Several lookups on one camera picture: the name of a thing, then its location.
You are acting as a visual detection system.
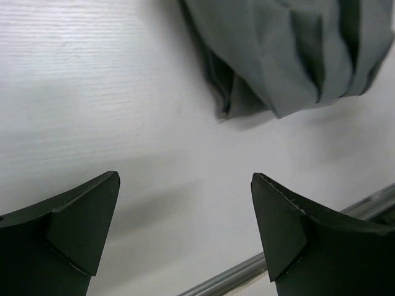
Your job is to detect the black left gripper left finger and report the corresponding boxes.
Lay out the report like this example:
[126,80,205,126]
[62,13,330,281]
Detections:
[1,171,120,296]

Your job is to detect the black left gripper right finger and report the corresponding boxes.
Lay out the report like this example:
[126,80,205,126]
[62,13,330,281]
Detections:
[250,172,395,296]

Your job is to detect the grey pleated skirt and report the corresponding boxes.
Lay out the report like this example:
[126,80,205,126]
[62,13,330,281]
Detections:
[181,1,394,118]

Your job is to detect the aluminium table edge rail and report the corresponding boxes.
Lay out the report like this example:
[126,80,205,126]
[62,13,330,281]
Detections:
[175,182,395,296]

